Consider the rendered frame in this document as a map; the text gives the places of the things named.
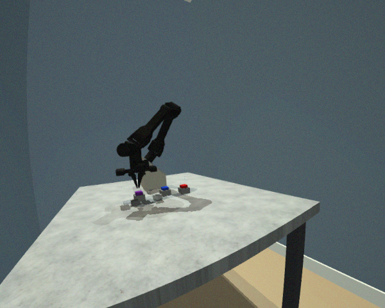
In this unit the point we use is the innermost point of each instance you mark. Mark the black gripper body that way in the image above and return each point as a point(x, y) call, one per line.
point(122, 171)

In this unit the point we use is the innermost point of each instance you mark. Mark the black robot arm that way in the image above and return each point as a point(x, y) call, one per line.
point(143, 135)

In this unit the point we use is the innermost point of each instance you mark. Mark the blue button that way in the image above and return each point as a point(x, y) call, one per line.
point(165, 191)

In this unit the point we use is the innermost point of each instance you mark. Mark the red button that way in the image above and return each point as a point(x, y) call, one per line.
point(183, 189)

